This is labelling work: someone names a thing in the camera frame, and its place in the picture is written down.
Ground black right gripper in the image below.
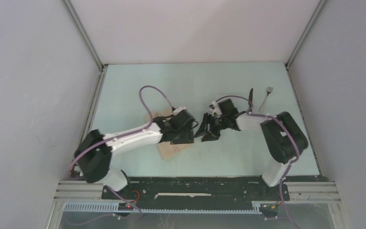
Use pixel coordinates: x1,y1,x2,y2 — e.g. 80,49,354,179
194,111,229,141

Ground beige cloth napkin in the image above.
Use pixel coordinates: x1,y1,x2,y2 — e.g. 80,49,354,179
145,108,193,160

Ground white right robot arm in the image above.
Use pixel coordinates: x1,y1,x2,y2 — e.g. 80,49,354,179
194,95,309,199

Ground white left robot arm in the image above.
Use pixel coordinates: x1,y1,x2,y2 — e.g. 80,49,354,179
72,106,199,199

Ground black table knife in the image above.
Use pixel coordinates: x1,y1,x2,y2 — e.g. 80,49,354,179
248,88,254,112

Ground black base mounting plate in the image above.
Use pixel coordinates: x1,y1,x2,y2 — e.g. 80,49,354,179
101,176,290,210

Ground silver fork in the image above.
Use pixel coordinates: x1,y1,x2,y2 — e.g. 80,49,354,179
258,86,273,113

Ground white cable duct strip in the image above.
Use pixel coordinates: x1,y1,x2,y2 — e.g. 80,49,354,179
63,202,261,214

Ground left aluminium corner post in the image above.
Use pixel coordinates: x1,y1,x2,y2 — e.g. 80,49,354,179
61,0,104,71

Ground aluminium corner post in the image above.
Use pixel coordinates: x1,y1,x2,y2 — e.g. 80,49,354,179
285,0,329,71
61,0,104,71

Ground right aluminium corner post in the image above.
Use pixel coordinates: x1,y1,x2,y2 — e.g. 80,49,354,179
285,0,329,71

